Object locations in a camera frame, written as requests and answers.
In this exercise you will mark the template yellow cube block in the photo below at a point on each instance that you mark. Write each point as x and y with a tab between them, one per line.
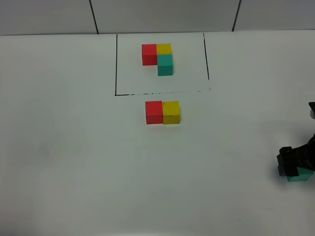
164	49

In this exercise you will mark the template teal cube block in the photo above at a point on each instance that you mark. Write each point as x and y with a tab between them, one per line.
165	65

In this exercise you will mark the template red cube block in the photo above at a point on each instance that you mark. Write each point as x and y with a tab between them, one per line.
149	54

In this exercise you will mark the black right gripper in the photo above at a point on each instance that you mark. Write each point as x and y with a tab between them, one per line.
303	157

